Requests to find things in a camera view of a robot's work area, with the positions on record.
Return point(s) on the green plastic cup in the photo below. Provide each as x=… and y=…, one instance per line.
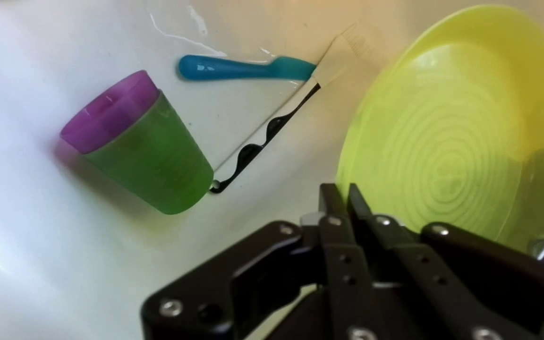
x=159, y=164

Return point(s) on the blue plastic fork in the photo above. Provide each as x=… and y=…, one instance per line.
x=235, y=67

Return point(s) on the purple plastic cup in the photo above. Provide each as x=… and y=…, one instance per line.
x=108, y=115

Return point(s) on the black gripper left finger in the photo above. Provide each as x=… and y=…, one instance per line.
x=265, y=277

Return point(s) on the white sink basin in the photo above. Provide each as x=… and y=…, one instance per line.
x=46, y=220

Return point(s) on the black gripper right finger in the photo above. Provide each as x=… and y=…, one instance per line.
x=448, y=285

